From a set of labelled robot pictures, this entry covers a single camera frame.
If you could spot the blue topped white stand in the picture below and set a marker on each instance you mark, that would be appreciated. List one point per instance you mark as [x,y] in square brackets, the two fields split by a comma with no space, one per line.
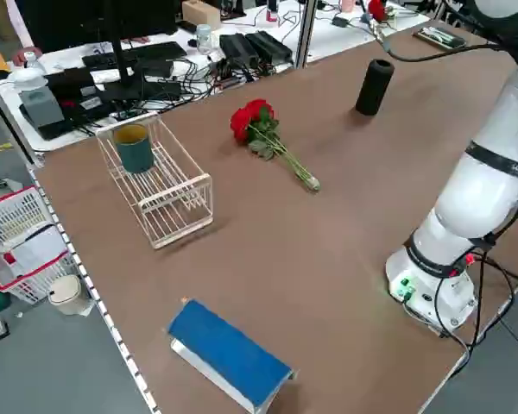
[229,349]

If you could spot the pink cup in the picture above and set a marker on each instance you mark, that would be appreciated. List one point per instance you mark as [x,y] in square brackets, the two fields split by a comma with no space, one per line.
[347,5]

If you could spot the clear plastic bottle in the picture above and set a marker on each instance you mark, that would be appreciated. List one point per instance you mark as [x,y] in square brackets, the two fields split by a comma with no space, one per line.
[204,39]

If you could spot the white bowl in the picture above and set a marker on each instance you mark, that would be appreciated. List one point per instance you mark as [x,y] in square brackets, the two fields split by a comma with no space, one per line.
[26,77]

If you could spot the black power adapter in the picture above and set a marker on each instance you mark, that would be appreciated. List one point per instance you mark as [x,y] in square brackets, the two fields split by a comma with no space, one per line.
[237,47]
[269,45]

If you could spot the black ribbed vase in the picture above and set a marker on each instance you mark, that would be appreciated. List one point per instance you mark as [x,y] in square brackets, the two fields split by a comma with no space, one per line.
[373,90]

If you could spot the red rose bouquet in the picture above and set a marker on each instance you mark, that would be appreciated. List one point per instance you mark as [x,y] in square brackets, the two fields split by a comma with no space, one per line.
[246,121]

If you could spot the bottle with red label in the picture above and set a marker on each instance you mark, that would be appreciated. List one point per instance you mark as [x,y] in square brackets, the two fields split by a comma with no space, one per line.
[273,13]

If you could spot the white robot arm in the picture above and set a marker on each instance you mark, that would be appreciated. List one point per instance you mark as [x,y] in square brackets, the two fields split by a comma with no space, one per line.
[479,194]

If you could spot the black computer monitor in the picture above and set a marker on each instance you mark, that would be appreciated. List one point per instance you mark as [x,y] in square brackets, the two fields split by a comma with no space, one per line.
[69,21]

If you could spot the black electronics box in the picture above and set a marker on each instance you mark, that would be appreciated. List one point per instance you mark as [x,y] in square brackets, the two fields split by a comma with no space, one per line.
[69,84]

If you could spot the black keyboard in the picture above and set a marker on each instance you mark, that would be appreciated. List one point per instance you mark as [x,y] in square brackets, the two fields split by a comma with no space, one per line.
[155,51]

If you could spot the small red object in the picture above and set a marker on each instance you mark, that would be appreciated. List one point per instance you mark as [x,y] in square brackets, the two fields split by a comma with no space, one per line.
[376,8]

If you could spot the white plastic laundry basket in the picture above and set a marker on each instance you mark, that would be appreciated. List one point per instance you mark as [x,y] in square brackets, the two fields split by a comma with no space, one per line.
[8,211]

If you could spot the shiny metal tray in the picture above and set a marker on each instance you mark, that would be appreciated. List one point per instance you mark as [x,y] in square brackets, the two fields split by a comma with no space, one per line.
[423,34]

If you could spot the dark green cylindrical cup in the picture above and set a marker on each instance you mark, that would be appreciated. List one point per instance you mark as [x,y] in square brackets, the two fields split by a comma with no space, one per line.
[134,155]

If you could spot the aluminium frame post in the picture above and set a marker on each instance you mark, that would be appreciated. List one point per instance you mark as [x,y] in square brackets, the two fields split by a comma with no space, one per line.
[8,121]
[306,34]

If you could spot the cardboard box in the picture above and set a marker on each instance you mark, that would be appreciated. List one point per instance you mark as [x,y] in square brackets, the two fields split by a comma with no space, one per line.
[200,13]

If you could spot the grey box device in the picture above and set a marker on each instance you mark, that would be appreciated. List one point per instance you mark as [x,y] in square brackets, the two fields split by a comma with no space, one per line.
[41,108]

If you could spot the small beige trash bin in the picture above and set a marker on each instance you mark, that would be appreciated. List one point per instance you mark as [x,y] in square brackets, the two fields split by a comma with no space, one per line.
[67,297]

